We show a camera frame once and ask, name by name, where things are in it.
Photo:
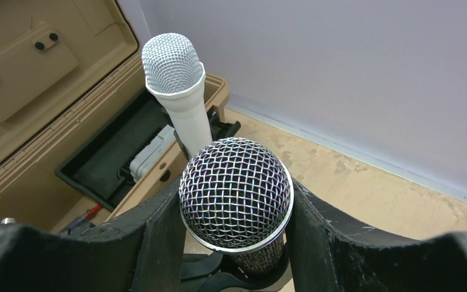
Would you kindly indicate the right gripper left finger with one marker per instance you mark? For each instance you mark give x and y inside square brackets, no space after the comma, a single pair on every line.
[139,250]

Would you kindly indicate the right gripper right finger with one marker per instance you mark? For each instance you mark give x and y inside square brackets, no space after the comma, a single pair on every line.
[332,251]

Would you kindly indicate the black microphone silver grille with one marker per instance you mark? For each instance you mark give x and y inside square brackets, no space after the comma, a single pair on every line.
[236,198]

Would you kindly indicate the white microphone grey head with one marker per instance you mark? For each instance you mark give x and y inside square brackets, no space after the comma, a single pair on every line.
[176,77]

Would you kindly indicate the grey device in case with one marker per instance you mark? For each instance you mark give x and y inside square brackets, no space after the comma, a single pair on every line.
[150,154]

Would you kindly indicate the tan plastic hard case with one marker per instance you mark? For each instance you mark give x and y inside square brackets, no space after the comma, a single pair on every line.
[74,112]

